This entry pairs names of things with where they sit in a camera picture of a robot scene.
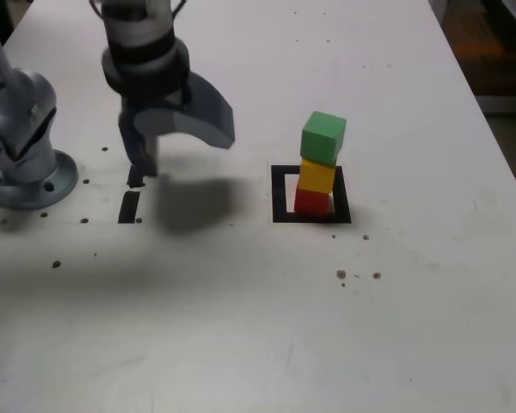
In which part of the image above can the yellow cube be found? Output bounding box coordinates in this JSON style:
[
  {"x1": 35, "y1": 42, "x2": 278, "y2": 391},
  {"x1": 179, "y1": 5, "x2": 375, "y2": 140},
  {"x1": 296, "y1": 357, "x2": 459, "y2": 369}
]
[{"x1": 298, "y1": 157, "x2": 337, "y2": 194}]

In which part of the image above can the red cube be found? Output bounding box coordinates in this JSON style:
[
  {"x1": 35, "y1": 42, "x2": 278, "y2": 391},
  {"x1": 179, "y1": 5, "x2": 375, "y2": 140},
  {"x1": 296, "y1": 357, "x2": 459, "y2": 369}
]
[{"x1": 293, "y1": 188, "x2": 330, "y2": 216}]

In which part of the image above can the black tape strip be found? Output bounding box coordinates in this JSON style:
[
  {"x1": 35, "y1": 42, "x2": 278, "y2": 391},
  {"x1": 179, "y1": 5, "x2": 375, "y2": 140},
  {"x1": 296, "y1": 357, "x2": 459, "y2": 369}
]
[{"x1": 117, "y1": 165, "x2": 147, "y2": 225}]

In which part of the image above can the black tape square outline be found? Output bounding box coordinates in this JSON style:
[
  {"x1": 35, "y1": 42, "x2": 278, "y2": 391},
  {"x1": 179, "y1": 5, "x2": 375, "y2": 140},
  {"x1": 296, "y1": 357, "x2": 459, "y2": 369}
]
[{"x1": 270, "y1": 164, "x2": 353, "y2": 225}]

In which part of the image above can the grey metal rail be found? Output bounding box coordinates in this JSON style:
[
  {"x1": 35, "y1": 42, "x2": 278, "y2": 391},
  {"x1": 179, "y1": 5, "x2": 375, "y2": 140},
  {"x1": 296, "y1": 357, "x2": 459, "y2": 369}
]
[{"x1": 476, "y1": 93, "x2": 516, "y2": 114}]

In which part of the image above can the green cube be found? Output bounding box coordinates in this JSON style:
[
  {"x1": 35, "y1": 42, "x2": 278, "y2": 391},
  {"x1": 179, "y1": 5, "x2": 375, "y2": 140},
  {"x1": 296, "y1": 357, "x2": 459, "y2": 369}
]
[{"x1": 299, "y1": 110, "x2": 347, "y2": 167}]

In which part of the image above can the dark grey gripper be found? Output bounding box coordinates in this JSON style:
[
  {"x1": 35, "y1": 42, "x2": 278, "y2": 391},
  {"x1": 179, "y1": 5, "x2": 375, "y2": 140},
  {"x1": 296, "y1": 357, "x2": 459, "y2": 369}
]
[{"x1": 119, "y1": 72, "x2": 236, "y2": 176}]

